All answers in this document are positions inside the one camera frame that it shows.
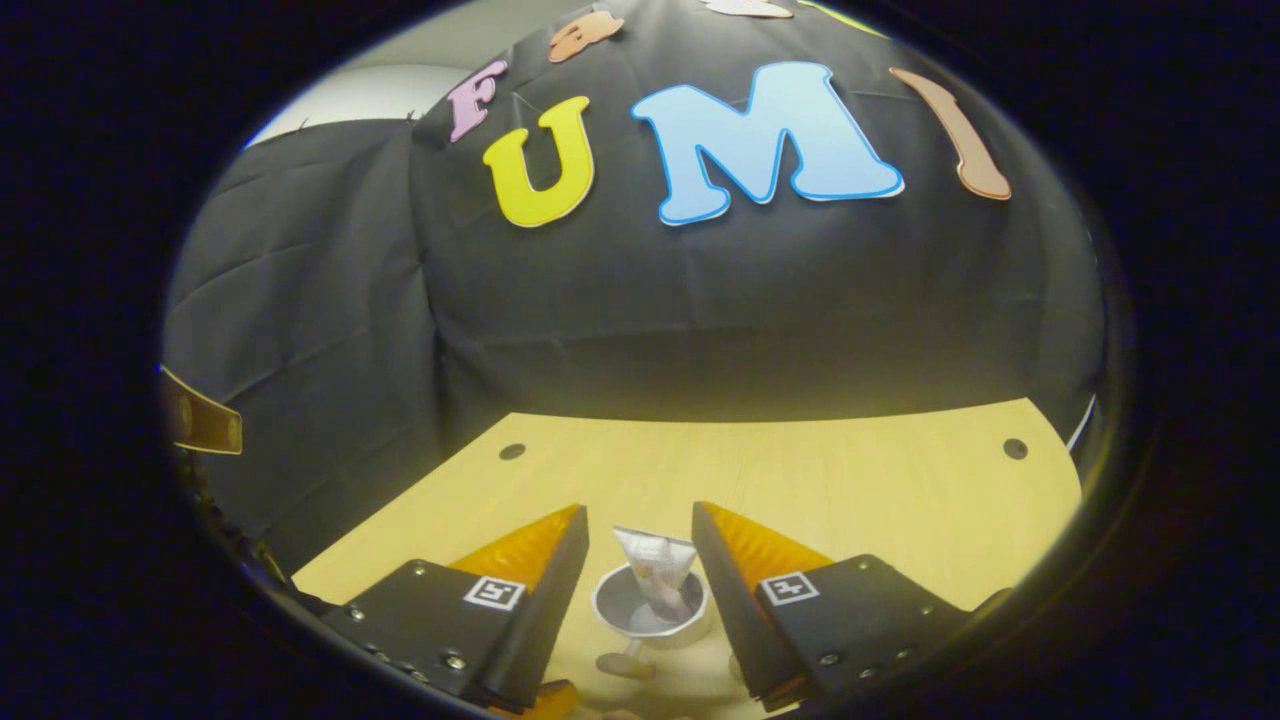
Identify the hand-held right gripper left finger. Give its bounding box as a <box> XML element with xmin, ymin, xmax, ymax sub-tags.
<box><xmin>320</xmin><ymin>503</ymin><xmax>591</xmax><ymax>714</ymax></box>

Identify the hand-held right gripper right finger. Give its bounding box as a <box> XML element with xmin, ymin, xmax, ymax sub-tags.
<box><xmin>691</xmin><ymin>500</ymin><xmax>973</xmax><ymax>714</ymax></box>

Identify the white cup with wooden handle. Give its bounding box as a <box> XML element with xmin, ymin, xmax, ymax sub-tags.
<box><xmin>590</xmin><ymin>563</ymin><xmax>714</xmax><ymax>683</ymax></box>

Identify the white toothpaste tube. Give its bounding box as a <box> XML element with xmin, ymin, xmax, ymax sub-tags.
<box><xmin>612</xmin><ymin>525</ymin><xmax>699</xmax><ymax>624</ymax></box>

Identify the light wooden desktop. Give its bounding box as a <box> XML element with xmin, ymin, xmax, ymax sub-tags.
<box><xmin>290</xmin><ymin>397</ymin><xmax>1084</xmax><ymax>720</ymax></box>

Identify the black backdrop cloth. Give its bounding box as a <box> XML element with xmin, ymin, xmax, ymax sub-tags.
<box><xmin>162</xmin><ymin>0</ymin><xmax>1106</xmax><ymax>576</ymax></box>

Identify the white cable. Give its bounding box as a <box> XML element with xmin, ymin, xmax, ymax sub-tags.
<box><xmin>1065</xmin><ymin>395</ymin><xmax>1098</xmax><ymax>453</ymax></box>

